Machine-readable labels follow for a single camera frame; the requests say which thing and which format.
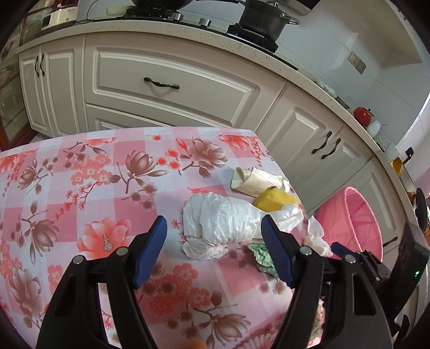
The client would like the speckled kitchen countertop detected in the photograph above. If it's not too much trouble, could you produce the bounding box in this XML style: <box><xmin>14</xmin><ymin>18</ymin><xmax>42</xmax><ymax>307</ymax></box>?
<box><xmin>15</xmin><ymin>18</ymin><xmax>417</xmax><ymax>202</ymax></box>

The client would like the black drawer handle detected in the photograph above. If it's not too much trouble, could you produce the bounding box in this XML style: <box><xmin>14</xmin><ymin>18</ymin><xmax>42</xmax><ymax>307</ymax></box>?
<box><xmin>144</xmin><ymin>77</ymin><xmax>180</xmax><ymax>90</ymax></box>

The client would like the clean yellow sponge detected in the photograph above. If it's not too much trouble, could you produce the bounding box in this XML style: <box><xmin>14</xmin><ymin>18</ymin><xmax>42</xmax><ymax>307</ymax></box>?
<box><xmin>253</xmin><ymin>187</ymin><xmax>298</xmax><ymax>213</ymax></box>

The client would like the crumpled white tissue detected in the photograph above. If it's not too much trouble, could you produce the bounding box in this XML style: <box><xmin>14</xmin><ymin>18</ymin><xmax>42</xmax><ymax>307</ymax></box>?
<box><xmin>304</xmin><ymin>216</ymin><xmax>333</xmax><ymax>258</ymax></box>

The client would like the white mug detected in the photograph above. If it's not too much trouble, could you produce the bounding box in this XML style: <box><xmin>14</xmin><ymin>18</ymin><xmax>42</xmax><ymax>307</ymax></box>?
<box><xmin>383</xmin><ymin>140</ymin><xmax>400</xmax><ymax>160</ymax></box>

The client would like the white rice cooker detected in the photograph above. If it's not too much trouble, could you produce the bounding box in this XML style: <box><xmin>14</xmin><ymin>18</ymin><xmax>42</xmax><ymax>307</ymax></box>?
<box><xmin>40</xmin><ymin>5</ymin><xmax>78</xmax><ymax>32</ymax></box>

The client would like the black frying pan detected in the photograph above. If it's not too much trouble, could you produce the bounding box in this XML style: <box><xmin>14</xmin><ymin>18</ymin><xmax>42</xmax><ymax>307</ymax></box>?
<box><xmin>131</xmin><ymin>0</ymin><xmax>192</xmax><ymax>10</ymax></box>

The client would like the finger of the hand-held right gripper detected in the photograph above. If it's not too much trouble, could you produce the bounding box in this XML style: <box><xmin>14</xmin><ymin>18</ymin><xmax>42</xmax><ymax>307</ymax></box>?
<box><xmin>331</xmin><ymin>242</ymin><xmax>363</xmax><ymax>261</ymax></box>

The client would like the white kitchen base cabinet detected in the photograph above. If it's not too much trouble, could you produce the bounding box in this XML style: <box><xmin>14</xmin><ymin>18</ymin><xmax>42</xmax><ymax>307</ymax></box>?
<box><xmin>18</xmin><ymin>32</ymin><xmax>430</xmax><ymax>256</ymax></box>

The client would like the wall socket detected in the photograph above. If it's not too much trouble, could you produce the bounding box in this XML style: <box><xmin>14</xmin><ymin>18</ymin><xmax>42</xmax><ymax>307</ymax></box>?
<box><xmin>347</xmin><ymin>51</ymin><xmax>367</xmax><ymax>74</ymax></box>

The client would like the green patterned wrapper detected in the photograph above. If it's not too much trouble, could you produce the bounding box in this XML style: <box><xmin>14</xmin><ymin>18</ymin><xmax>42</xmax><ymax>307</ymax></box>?
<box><xmin>248</xmin><ymin>242</ymin><xmax>281</xmax><ymax>279</ymax></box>

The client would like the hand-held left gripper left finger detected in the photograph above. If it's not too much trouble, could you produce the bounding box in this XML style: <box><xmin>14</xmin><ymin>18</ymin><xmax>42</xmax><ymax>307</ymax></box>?
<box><xmin>35</xmin><ymin>216</ymin><xmax>168</xmax><ymax>349</ymax></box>

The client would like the pink floral tablecloth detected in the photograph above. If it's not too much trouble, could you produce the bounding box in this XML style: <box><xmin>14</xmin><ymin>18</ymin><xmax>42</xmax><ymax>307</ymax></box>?
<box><xmin>0</xmin><ymin>127</ymin><xmax>323</xmax><ymax>349</ymax></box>

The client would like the black cooking pot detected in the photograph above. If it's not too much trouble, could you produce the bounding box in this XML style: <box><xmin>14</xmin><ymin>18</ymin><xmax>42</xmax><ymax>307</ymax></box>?
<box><xmin>240</xmin><ymin>0</ymin><xmax>299</xmax><ymax>39</ymax></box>

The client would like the cream paper packet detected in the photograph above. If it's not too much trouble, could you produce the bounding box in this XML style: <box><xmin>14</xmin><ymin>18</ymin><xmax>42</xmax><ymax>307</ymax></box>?
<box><xmin>231</xmin><ymin>167</ymin><xmax>290</xmax><ymax>198</ymax></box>

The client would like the pink trash bin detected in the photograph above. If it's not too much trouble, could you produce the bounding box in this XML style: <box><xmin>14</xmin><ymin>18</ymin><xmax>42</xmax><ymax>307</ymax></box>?
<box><xmin>314</xmin><ymin>186</ymin><xmax>384</xmax><ymax>260</ymax></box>

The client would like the white plastic bag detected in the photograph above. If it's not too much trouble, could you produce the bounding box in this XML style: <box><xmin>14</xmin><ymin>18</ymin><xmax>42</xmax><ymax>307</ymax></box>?
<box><xmin>181</xmin><ymin>193</ymin><xmax>303</xmax><ymax>260</ymax></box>

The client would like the black gas stove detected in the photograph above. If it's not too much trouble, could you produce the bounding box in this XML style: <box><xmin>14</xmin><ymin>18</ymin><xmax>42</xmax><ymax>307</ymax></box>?
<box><xmin>124</xmin><ymin>5</ymin><xmax>299</xmax><ymax>71</ymax></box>

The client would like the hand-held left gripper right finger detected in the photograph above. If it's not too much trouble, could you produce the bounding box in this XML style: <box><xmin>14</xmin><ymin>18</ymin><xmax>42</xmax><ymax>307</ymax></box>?
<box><xmin>261</xmin><ymin>215</ymin><xmax>392</xmax><ymax>349</ymax></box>

